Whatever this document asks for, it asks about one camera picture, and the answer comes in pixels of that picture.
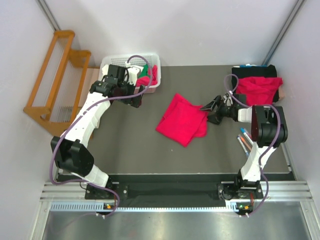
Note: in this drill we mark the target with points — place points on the red t-shirt on stack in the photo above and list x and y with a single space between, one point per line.
259 90

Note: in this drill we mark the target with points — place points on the blue marker pen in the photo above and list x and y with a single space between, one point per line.
246 134

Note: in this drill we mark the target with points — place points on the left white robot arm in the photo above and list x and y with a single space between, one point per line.
70 149

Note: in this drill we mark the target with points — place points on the beige folded cloth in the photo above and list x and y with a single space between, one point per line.
281 93

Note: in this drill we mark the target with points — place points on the red t-shirt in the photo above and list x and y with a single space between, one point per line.
259 90
183 121

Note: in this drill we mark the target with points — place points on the orange wooden rack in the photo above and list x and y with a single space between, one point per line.
54 99

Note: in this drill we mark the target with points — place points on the right arm's black gripper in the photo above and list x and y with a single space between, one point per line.
215 118

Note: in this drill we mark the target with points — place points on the left arm's black gripper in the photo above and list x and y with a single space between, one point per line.
136 97

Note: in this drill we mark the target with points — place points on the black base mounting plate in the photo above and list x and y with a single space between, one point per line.
176 194

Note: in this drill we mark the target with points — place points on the white plastic basket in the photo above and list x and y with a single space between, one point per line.
121 59

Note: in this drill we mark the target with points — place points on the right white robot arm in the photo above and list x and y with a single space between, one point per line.
268 131

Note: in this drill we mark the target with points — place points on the blue folded cloth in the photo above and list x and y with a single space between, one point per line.
252 65

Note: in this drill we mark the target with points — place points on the red shirt in basket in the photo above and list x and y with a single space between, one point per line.
146 80

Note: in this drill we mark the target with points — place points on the slotted cable duct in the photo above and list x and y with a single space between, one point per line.
107 207

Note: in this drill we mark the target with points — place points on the orange marker pen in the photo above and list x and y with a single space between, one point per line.
245 143

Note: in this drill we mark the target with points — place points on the grey marker pen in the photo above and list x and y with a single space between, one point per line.
243 146

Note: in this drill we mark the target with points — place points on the green shirt in basket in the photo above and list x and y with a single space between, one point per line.
145 72

